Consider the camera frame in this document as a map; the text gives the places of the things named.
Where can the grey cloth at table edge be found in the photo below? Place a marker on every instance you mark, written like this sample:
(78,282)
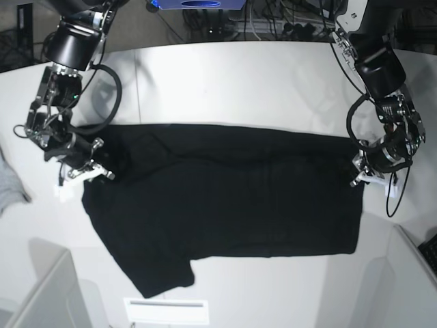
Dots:
(12,188)

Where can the black keyboard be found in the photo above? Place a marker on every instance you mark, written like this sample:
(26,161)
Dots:
(428,250)

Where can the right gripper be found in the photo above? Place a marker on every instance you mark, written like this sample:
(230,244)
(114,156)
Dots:
(74,150)

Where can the white partition panel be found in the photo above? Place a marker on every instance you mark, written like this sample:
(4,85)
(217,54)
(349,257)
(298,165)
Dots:
(415,283)
(55,300)

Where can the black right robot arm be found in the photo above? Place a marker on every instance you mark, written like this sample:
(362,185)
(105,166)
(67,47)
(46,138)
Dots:
(79,38)

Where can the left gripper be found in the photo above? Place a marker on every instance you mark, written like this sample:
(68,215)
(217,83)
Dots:
(372,167)

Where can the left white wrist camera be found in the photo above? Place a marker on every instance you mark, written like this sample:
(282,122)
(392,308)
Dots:
(391,188)

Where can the left white partition panel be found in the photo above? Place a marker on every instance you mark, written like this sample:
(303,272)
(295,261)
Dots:
(55,300)

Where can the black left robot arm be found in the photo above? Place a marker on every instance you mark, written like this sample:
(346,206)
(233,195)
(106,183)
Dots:
(361,32)

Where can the blue box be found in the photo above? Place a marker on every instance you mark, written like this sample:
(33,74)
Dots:
(200,4)

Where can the right white partition panel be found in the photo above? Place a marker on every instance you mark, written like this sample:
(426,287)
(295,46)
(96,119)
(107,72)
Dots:
(415,283)

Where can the black T-shirt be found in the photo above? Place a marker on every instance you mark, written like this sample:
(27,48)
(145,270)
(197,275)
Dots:
(188,192)

